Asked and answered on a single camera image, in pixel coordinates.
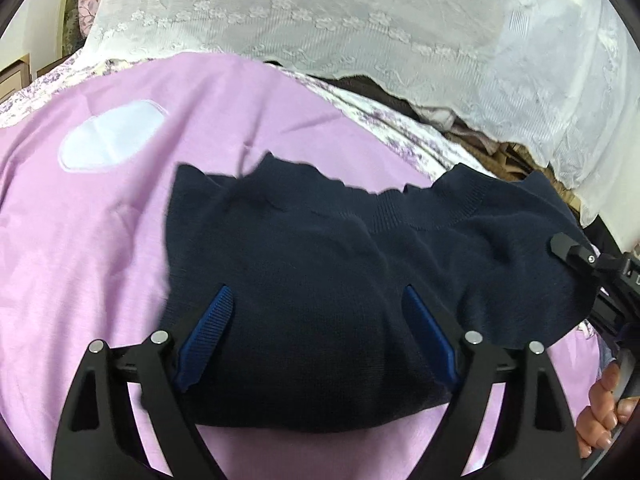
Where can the purple floral bed sheet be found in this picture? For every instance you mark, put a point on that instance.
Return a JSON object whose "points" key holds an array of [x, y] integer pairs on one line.
{"points": [[370, 115]]}

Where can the pink folded cloth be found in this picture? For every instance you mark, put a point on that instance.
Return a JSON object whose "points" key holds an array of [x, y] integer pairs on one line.
{"points": [[440, 117]]}

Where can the person's right hand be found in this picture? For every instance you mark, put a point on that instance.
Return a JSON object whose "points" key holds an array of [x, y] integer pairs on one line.
{"points": [[597, 410]]}

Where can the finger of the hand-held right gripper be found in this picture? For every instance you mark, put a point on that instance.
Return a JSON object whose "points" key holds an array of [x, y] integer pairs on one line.
{"points": [[572, 251]]}

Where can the dark cloth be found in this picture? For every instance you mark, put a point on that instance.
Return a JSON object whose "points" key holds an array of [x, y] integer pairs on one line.
{"points": [[365, 87]]}

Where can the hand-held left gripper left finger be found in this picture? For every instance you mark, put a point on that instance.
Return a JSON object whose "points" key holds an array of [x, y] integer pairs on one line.
{"points": [[207, 332]]}

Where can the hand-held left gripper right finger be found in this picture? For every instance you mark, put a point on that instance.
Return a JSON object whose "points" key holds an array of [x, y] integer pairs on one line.
{"points": [[430, 335]]}

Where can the white lace cover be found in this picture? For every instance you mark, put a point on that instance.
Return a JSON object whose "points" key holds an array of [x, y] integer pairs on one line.
{"points": [[350, 10]]}

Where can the dark green patterned panel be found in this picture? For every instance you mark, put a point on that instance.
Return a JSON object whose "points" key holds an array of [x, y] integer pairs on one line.
{"points": [[68, 10]]}

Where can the navy knit cardigan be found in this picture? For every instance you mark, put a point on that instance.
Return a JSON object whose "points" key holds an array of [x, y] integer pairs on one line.
{"points": [[325, 260]]}

